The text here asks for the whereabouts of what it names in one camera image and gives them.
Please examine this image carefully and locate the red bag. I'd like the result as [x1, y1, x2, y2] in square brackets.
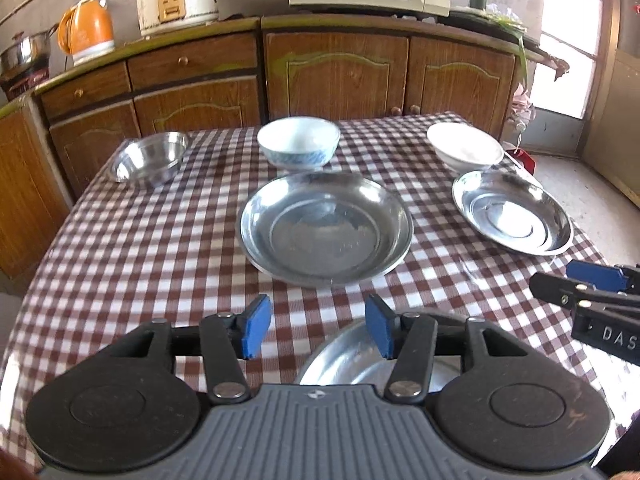
[505, 147, 537, 176]

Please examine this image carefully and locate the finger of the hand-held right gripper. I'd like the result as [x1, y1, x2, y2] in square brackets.
[529, 271, 640, 311]
[566, 259, 640, 293]

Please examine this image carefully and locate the wooden drawer cabinet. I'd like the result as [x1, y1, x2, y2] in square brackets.
[31, 16, 264, 198]

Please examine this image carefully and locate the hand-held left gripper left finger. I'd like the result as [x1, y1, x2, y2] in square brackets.
[107, 294, 273, 406]

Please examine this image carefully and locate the steel bowl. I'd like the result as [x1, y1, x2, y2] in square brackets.
[108, 131, 192, 189]

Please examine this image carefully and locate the shiny steel plate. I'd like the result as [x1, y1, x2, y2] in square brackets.
[451, 169, 573, 257]

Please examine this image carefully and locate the blue patterned white bowl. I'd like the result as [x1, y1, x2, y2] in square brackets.
[257, 116, 342, 171]

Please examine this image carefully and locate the red white checkered tablecloth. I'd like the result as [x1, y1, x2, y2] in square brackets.
[0, 111, 632, 461]

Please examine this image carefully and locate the large dull steel plate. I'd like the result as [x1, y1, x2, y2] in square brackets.
[239, 170, 414, 289]

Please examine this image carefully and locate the wooden two-door cabinet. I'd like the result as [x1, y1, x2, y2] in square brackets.
[260, 14, 521, 143]

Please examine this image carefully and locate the wide arched cabinet door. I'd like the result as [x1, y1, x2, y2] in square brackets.
[134, 77, 249, 136]

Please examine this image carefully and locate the beige door panel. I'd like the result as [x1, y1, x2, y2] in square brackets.
[582, 0, 640, 201]

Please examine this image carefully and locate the pink cloth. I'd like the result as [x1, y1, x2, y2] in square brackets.
[510, 85, 536, 133]

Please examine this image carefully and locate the green onion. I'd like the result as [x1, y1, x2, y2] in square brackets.
[482, 10, 530, 88]

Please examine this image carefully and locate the narrow arched cabinet door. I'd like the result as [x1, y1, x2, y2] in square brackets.
[48, 102, 142, 196]

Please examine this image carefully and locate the glass panel door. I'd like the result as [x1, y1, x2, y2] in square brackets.
[522, 0, 621, 157]

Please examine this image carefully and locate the narrow wooden drawer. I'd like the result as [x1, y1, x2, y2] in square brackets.
[40, 62, 133, 121]

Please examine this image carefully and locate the wooden corner cabinet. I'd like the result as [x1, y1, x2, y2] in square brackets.
[0, 95, 73, 281]

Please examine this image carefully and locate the steel cooking pot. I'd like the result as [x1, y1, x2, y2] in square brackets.
[0, 24, 60, 77]

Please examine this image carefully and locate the red black induction cooker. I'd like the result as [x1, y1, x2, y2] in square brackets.
[0, 62, 51, 102]

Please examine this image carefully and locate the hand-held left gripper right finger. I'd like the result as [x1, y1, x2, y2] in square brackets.
[364, 293, 533, 405]

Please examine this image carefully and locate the wide wooden drawer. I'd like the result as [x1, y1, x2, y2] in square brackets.
[127, 32, 259, 92]

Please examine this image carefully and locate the orange electric kettle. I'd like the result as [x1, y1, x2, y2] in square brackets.
[56, 0, 117, 59]

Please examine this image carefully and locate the tall arched cabinet door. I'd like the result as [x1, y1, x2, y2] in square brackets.
[404, 36, 517, 142]
[263, 32, 409, 123]

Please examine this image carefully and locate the plain white bowl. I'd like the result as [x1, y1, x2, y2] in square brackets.
[426, 122, 506, 174]

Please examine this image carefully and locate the clear plastic bag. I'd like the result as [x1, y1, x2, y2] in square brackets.
[484, 2, 525, 28]

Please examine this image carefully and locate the black flat tray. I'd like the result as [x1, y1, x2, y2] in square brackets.
[447, 6, 570, 81]

